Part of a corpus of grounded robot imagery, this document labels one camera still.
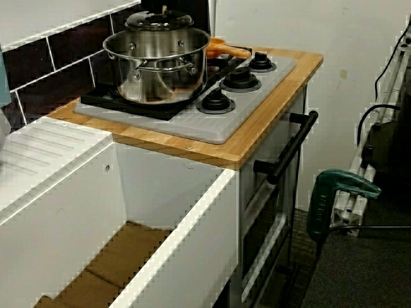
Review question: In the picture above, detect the orange toy saucepan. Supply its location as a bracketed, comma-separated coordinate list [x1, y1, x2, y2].
[205, 37, 252, 59]

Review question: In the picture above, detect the amber glass lid yellow knob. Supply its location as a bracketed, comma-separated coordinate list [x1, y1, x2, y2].
[124, 4, 196, 32]

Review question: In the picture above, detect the grey stove top panel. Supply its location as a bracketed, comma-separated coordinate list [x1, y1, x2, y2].
[73, 53, 297, 145]

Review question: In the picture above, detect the black stove knob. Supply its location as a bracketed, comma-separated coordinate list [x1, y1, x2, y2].
[196, 88, 236, 115]
[220, 66, 263, 93]
[247, 51, 277, 73]

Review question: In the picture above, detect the wooden countertop with stove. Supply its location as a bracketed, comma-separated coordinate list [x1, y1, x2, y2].
[47, 47, 324, 171]

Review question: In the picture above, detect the stainless steel pot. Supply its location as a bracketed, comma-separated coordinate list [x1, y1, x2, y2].
[102, 27, 213, 105]

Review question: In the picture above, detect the black burner grate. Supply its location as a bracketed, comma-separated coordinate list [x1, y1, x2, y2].
[205, 46, 254, 86]
[80, 85, 209, 122]

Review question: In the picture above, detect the oven door with window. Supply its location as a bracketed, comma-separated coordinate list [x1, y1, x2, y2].
[239, 112, 304, 304]

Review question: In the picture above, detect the green clamp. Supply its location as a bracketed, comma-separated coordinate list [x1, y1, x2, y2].
[306, 169, 383, 240]

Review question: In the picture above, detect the brown cardboard sheet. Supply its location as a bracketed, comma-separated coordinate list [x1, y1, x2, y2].
[33, 220, 173, 308]

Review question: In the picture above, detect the white sink basin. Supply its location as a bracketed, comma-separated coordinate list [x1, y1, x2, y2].
[0, 115, 240, 308]

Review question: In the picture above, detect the black object on floor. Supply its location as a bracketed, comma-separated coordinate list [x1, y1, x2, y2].
[361, 80, 411, 193]

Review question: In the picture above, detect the dark tile backsplash panel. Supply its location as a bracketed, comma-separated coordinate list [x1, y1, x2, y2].
[0, 0, 216, 134]

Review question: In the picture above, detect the white backsplash ledge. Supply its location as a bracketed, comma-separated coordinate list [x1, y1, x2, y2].
[0, 0, 150, 52]

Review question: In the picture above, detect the teal box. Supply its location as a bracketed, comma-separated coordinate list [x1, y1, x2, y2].
[0, 51, 12, 108]

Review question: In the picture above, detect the black oven door handle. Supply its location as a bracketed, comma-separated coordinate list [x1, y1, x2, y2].
[253, 110, 319, 185]

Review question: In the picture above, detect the aluminium frame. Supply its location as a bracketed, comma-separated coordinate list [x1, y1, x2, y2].
[333, 44, 411, 238]

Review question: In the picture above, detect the black cable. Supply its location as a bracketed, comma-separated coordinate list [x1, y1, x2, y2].
[374, 22, 411, 99]
[358, 104, 402, 151]

